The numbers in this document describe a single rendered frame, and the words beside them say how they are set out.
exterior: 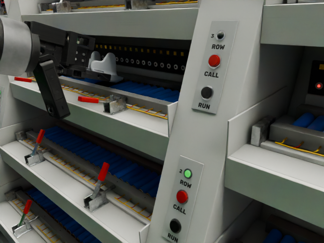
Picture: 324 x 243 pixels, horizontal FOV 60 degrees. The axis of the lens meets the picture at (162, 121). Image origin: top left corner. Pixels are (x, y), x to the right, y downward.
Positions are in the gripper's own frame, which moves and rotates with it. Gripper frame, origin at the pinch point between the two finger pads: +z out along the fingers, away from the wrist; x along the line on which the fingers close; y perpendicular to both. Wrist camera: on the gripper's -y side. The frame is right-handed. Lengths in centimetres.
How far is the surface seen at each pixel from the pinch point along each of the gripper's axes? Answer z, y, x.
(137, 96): -3.2, -2.1, -12.1
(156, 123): -5.6, -5.5, -20.1
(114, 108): -6.9, -5.0, -10.4
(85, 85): -3.8, -2.5, 4.8
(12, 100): -6.9, -11.7, 35.2
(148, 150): -6.9, -10.0, -20.7
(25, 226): -7.2, -41.7, 16.2
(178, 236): -8.9, -19.1, -30.9
